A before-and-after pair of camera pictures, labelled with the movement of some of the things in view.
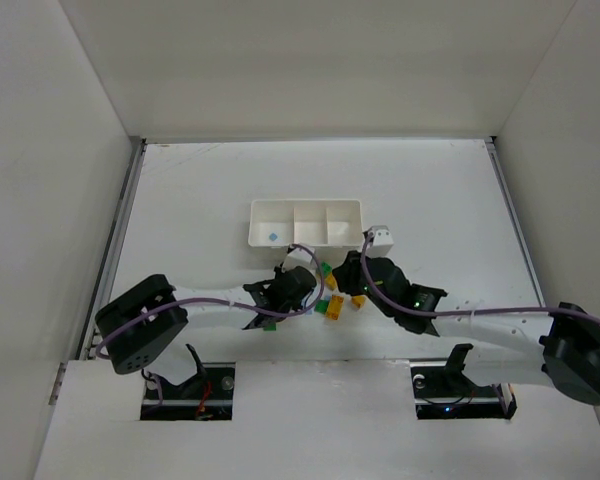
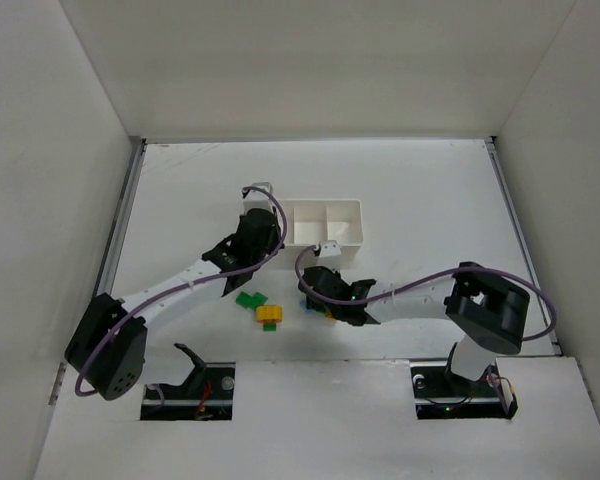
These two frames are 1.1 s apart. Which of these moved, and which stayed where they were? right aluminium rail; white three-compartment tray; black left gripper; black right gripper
Moved: black left gripper; black right gripper
Stayed: right aluminium rail; white three-compartment tray
